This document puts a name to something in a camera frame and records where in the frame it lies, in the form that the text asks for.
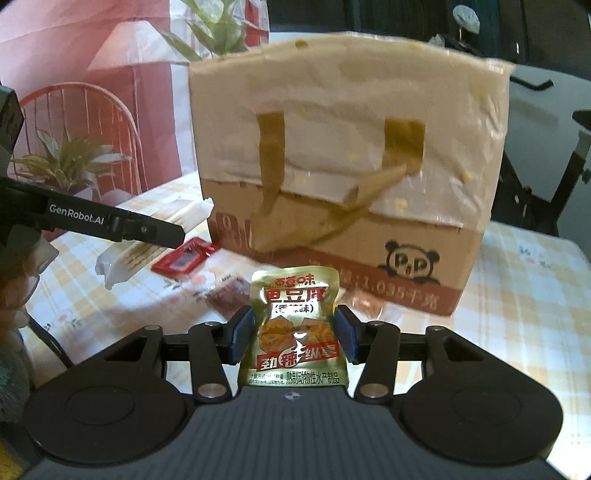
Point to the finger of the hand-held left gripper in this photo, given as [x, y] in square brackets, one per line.
[157, 230]

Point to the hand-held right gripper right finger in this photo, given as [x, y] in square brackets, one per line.
[344, 334]

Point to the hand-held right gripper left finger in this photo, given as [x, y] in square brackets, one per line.
[242, 334]

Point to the gold snack packet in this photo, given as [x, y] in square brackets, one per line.
[295, 323]

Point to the plastic-covered cardboard box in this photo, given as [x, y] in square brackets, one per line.
[323, 138]

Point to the person's left forearm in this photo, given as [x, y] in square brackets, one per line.
[18, 323]

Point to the red snack packet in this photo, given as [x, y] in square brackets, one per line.
[184, 256]

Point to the clear brown snack packet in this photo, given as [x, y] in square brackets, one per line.
[367, 304]
[228, 295]

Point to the yellow checked tablecloth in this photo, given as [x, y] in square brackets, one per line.
[531, 300]

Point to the black exercise bike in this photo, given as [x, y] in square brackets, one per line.
[554, 184]

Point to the dark window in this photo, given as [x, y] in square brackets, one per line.
[369, 14]

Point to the white plastic bag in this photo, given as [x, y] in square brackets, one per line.
[466, 17]

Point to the printed wall backdrop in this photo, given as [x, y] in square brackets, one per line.
[92, 92]

